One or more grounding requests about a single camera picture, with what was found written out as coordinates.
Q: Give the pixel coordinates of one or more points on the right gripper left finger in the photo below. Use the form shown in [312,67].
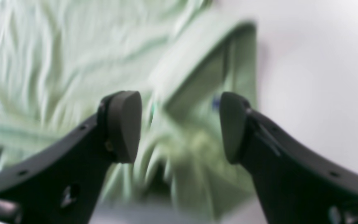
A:
[62,184]

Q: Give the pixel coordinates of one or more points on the light green polo shirt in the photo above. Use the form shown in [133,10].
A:
[59,58]

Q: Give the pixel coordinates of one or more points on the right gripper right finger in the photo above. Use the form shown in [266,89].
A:
[294,185]

